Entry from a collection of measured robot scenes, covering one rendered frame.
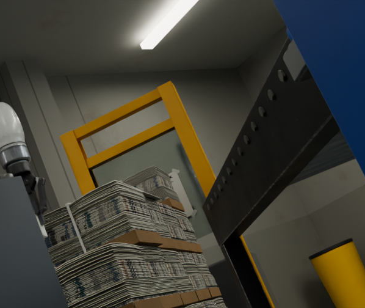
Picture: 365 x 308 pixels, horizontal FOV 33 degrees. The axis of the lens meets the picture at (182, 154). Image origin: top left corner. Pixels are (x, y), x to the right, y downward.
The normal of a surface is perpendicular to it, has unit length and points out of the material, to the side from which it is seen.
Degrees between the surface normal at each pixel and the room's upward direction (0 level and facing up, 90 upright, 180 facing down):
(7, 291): 90
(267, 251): 90
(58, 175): 90
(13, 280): 90
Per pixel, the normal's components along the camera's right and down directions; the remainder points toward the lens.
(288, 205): 0.57, -0.45
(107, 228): -0.26, -0.16
